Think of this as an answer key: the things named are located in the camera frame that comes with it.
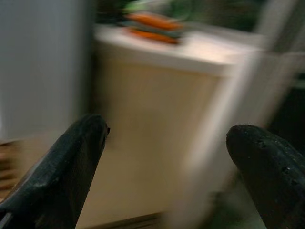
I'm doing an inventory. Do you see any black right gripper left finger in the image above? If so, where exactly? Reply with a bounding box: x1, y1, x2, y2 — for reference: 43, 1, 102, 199
0, 114, 111, 229

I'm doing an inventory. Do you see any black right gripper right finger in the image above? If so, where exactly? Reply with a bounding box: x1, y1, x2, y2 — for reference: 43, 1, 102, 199
225, 123, 305, 229

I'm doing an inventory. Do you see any narrow white cabinet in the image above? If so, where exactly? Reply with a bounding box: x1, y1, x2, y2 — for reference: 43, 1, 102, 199
91, 25, 270, 229

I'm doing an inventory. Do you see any orange elongated item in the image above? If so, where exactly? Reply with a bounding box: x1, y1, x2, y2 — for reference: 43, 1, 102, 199
127, 27, 179, 45
125, 13, 184, 31

